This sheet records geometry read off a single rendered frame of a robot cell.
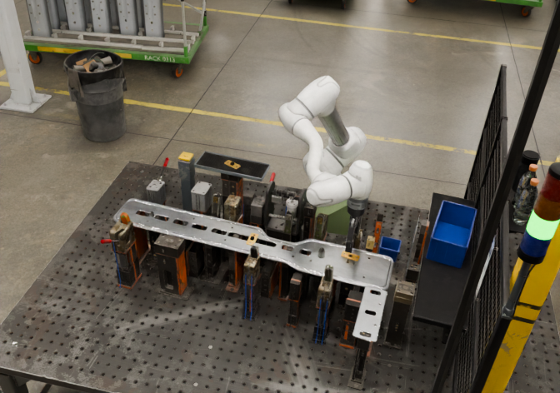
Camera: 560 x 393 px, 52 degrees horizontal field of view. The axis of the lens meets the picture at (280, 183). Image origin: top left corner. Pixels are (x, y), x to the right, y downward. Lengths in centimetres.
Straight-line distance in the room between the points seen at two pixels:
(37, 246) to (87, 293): 148
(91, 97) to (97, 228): 204
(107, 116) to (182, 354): 305
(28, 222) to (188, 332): 222
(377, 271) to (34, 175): 333
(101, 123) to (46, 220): 112
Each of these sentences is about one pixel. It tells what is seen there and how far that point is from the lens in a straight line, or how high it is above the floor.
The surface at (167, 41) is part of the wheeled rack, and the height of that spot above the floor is 29.
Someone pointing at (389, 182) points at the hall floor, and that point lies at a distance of 498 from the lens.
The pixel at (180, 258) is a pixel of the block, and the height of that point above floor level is 94.
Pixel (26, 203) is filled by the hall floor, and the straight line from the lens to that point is 491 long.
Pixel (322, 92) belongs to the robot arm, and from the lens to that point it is 275.
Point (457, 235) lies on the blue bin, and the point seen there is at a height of 103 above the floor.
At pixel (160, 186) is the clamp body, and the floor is 106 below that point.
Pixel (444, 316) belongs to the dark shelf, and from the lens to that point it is 254.
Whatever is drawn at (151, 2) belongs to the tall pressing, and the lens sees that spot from 669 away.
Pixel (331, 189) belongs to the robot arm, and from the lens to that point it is 228.
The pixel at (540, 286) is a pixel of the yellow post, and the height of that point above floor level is 159.
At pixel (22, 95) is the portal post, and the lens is 622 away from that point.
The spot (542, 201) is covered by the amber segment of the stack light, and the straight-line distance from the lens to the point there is 160.
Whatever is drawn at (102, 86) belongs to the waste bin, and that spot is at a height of 58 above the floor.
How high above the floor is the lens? 286
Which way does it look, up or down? 36 degrees down
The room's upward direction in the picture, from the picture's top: 3 degrees clockwise
